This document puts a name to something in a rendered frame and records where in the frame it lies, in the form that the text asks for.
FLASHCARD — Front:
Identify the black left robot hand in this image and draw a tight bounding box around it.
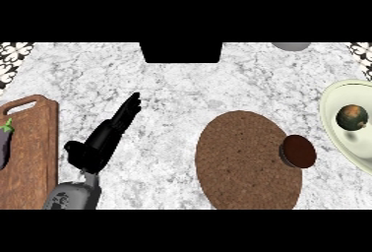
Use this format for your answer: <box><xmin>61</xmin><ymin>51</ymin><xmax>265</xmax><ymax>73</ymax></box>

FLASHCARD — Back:
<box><xmin>61</xmin><ymin>92</ymin><xmax>143</xmax><ymax>175</ymax></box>

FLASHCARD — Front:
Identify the brown round placemat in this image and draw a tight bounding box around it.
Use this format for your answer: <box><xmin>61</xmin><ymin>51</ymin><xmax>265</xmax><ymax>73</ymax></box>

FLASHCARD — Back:
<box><xmin>194</xmin><ymin>110</ymin><xmax>305</xmax><ymax>211</ymax></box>

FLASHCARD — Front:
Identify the dark brown round squash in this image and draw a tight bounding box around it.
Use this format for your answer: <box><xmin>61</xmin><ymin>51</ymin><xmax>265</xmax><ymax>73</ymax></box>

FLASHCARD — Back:
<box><xmin>277</xmin><ymin>134</ymin><xmax>318</xmax><ymax>169</ymax></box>

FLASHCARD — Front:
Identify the pale green bowl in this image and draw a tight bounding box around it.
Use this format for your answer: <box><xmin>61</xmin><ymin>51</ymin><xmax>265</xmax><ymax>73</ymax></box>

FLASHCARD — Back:
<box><xmin>318</xmin><ymin>79</ymin><xmax>372</xmax><ymax>175</ymax></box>

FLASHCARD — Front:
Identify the brown wooden cutting board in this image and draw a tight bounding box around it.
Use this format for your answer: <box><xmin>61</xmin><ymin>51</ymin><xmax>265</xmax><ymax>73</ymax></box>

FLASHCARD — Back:
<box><xmin>0</xmin><ymin>94</ymin><xmax>59</xmax><ymax>211</ymax></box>

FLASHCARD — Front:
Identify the purple eggplant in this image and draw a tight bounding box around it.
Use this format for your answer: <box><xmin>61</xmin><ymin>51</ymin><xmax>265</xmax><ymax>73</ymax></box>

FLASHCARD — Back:
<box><xmin>0</xmin><ymin>117</ymin><xmax>16</xmax><ymax>171</ymax></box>

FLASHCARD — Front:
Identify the black appliance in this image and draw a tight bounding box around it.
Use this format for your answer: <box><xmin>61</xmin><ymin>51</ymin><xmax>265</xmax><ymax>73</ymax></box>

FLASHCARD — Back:
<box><xmin>138</xmin><ymin>41</ymin><xmax>225</xmax><ymax>64</ymax></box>

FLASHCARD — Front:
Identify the grey round object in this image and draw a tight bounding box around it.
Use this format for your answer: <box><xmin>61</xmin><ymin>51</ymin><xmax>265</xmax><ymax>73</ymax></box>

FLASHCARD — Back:
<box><xmin>270</xmin><ymin>41</ymin><xmax>312</xmax><ymax>52</ymax></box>

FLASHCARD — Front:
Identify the green orange round fruit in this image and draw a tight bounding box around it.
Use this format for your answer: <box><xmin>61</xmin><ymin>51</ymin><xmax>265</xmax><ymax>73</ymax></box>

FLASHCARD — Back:
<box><xmin>333</xmin><ymin>103</ymin><xmax>370</xmax><ymax>132</ymax></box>

